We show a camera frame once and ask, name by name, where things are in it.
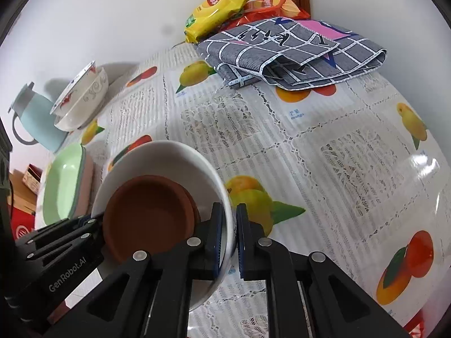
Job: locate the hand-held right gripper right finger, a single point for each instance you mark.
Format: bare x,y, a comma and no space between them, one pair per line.
241,241

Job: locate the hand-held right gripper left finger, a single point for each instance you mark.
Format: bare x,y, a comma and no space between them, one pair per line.
216,241

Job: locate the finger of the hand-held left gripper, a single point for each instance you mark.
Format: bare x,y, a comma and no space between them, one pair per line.
60,229
70,248

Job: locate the green square plate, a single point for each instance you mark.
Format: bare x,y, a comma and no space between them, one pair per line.
61,183

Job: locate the pink plate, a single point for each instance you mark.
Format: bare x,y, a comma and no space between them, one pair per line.
88,179

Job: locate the brown bowl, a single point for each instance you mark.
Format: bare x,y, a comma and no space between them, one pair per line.
148,218

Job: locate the large white bowl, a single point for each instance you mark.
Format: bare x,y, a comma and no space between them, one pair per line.
169,162

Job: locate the tan cardboard box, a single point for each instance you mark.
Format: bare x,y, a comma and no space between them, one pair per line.
19,190

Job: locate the small box red top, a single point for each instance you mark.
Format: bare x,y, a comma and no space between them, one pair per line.
33,177

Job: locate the light blue thermos jug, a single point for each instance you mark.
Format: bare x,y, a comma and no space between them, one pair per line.
38,119

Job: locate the white bowl grey scroll pattern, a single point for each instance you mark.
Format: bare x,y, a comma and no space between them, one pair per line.
88,102

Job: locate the blue floral bowl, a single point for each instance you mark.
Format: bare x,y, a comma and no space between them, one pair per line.
72,88

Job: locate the grey checked cloth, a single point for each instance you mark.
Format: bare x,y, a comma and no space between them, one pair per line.
282,49

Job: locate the yellow snack bag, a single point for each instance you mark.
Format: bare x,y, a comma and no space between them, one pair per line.
218,10

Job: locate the red snack bag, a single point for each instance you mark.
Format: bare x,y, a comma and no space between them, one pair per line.
274,7

